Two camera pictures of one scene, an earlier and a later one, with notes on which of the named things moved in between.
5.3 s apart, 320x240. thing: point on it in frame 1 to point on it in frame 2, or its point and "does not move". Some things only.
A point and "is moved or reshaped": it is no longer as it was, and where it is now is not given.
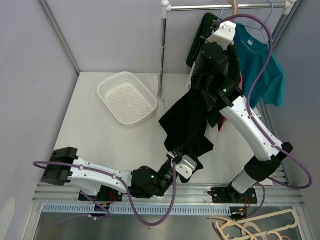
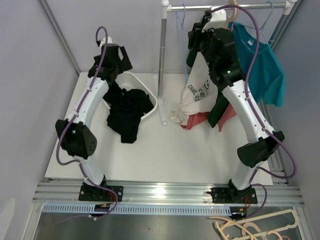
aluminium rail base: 281,193 does not move
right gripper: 203,39 to 196,35
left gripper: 177,154 to 125,64
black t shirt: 184,123 to 127,107
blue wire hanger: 221,12 is moved or reshaped
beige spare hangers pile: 264,228 does not move
